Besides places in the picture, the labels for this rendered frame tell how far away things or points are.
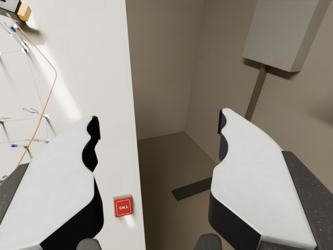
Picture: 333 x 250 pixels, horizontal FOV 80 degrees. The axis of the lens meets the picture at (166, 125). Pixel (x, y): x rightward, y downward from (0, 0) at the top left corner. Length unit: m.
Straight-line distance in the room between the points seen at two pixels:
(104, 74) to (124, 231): 0.50
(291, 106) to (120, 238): 1.53
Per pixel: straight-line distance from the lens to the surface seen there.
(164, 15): 2.41
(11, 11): 0.72
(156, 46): 2.41
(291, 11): 1.73
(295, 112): 1.83
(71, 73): 0.72
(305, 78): 1.77
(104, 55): 0.73
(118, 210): 0.66
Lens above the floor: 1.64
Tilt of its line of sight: 31 degrees down
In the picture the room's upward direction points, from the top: 6 degrees clockwise
